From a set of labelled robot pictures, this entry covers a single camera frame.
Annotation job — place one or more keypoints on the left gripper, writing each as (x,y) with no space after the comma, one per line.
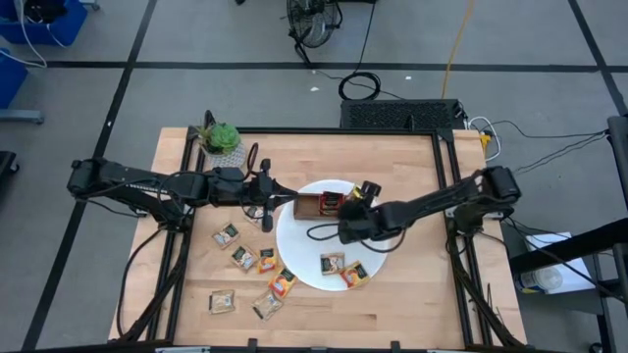
(230,185)

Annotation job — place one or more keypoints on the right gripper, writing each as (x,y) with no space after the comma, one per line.
(360,220)

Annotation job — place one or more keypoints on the wooden compartment tea box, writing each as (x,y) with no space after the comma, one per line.
(306,206)

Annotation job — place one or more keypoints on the red strawberry tea packet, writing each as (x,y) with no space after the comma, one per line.
(331,203)

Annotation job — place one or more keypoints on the brown vanilla caramel tea packet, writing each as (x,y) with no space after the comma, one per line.
(332,263)
(226,235)
(244,258)
(255,214)

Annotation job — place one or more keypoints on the orange mango tea packet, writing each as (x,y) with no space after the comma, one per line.
(354,275)
(283,282)
(267,261)

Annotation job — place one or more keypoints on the pale beige tea packet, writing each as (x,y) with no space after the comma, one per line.
(267,305)
(222,301)

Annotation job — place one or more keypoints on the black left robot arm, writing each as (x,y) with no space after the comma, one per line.
(127,176)

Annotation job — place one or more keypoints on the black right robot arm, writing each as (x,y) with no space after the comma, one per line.
(432,198)

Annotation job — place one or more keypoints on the white round placemat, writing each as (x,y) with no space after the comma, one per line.
(304,255)

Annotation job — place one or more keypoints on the succulent in triangle-pattern pot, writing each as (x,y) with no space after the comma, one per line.
(223,139)

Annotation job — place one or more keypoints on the black perforated computer case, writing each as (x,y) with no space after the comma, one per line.
(402,115)

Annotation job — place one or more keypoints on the black floor fan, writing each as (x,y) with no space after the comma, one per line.
(314,22)

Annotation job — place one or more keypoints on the white container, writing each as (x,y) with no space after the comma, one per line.
(564,274)

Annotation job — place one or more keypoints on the black metal stand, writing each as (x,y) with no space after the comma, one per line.
(619,157)

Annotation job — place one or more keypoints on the grey metal foot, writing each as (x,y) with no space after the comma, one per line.
(22,116)

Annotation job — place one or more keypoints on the blue bin with black items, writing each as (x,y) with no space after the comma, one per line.
(68,27)

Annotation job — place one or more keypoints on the blue plastic bin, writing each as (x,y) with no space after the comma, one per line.
(10,81)

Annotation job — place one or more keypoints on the black frame clamp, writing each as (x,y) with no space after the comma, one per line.
(252,344)
(392,346)

